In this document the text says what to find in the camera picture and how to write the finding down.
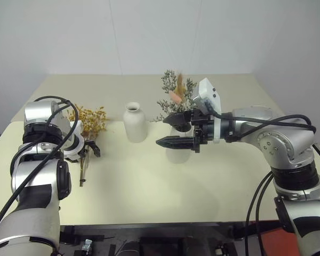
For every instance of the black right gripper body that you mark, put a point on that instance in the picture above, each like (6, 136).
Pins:
(205, 130)

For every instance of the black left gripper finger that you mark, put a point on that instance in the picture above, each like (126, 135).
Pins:
(95, 148)

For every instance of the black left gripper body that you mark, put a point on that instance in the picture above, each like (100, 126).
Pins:
(83, 152)

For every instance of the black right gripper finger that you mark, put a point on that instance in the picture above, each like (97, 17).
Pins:
(178, 143)
(178, 121)

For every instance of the green dried flower bouquet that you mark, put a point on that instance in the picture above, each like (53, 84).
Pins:
(173, 106)

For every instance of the yellow dried flower bouquet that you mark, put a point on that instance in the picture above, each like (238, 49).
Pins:
(89, 120)

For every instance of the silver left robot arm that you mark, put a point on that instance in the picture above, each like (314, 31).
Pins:
(34, 208)

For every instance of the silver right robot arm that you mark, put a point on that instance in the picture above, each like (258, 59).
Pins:
(282, 144)

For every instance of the white bottle-shaped vase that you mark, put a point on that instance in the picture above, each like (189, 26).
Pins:
(134, 125)
(177, 157)

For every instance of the small metal clamp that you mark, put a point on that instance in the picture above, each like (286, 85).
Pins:
(87, 245)

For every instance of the red panel under table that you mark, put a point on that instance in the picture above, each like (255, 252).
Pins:
(272, 237)

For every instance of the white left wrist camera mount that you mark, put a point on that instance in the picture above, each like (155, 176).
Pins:
(76, 138)

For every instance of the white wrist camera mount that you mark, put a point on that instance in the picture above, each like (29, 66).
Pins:
(76, 138)
(209, 93)

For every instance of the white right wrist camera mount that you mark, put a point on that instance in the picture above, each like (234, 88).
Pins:
(209, 93)

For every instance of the black frame under table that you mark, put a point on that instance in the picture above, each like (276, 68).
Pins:
(154, 240)

